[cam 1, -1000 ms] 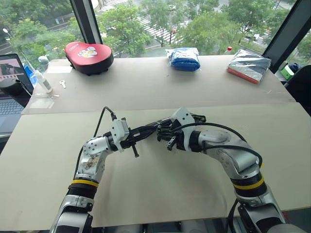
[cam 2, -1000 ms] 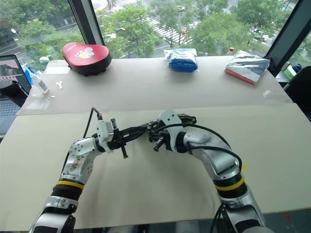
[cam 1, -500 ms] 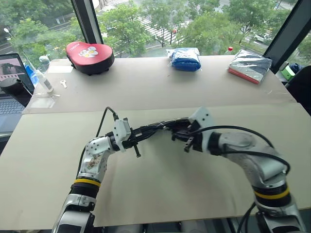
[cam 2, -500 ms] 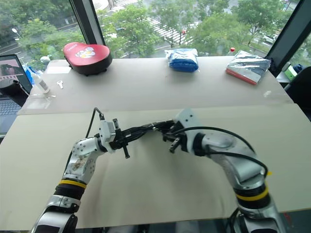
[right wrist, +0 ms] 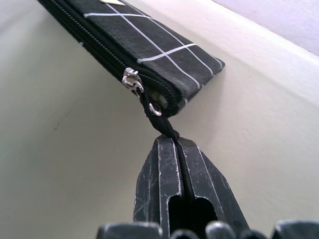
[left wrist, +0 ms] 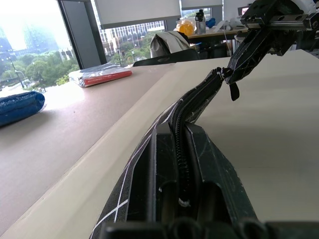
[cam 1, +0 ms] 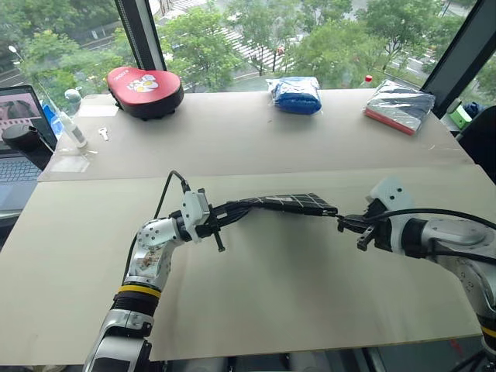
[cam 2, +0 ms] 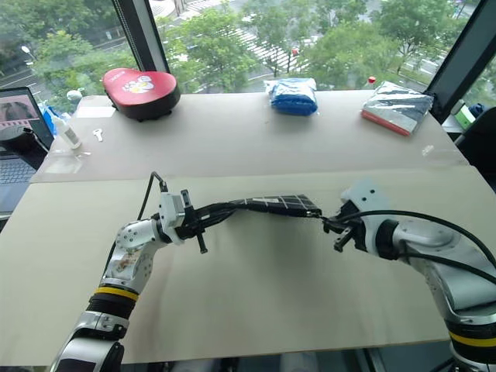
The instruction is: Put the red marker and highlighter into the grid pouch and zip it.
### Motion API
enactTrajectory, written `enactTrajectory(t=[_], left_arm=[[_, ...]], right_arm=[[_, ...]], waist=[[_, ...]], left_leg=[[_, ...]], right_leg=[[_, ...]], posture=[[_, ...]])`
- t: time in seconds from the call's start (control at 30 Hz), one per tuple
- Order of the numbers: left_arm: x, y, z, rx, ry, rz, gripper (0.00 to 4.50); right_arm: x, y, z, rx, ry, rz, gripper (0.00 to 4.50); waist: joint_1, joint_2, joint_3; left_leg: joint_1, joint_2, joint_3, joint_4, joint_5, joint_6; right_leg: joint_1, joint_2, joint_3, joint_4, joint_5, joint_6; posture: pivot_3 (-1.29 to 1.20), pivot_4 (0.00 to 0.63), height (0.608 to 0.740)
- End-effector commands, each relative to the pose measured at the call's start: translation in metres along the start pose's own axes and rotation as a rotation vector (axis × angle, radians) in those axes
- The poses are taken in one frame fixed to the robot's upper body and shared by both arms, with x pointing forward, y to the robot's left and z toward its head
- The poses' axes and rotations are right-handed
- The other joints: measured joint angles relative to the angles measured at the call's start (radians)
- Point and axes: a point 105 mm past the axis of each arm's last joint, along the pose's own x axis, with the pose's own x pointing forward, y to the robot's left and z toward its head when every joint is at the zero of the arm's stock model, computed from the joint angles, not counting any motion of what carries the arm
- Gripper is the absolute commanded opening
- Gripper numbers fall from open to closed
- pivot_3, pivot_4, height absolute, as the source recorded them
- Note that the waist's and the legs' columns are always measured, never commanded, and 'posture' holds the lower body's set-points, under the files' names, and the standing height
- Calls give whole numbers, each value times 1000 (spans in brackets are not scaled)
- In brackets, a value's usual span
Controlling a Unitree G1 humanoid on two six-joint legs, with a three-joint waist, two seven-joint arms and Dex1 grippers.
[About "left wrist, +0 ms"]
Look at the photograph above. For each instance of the red book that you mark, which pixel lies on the red book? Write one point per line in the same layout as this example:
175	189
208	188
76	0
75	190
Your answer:
102	74

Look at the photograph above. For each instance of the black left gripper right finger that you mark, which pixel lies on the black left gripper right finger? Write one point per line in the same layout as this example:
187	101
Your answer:
219	181

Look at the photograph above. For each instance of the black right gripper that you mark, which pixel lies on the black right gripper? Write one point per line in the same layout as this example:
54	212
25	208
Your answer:
279	15

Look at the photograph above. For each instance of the black chair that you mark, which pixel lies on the black chair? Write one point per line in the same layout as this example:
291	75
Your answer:
174	58

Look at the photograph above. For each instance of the dark metal water bottle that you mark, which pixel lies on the dark metal water bottle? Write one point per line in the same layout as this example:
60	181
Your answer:
201	22

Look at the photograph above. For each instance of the blue cloth in plastic bag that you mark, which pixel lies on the blue cloth in plastic bag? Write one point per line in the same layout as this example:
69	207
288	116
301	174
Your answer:
17	107

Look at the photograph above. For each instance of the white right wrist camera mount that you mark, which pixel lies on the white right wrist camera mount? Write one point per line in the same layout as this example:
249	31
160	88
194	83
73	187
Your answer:
307	5

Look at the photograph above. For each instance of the narrow white roller blind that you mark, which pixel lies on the narrow white roller blind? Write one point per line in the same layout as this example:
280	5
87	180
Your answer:
202	3

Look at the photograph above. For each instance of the dark slanted window frame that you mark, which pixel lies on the dark slanted window frame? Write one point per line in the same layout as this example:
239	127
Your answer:
82	35

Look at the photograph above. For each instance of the wide white roller blind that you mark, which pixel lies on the wide white roller blind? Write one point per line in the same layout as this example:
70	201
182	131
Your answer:
137	12

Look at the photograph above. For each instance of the small blue object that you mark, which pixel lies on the small blue object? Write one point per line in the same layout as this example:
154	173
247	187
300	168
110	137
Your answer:
210	22

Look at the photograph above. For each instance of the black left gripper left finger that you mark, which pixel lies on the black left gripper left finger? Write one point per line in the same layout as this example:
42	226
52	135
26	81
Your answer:
164	171

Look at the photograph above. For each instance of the yellow bagged object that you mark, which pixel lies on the yellow bagged object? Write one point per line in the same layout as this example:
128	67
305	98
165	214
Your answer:
185	27

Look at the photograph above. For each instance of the background wooden desk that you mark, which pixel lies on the background wooden desk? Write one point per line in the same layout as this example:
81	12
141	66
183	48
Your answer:
214	37

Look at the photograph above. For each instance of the black grid pencil pouch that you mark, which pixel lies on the black grid pencil pouch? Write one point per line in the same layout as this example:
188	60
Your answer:
139	159

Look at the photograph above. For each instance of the grey jacket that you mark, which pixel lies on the grey jacket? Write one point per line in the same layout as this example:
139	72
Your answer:
167	43

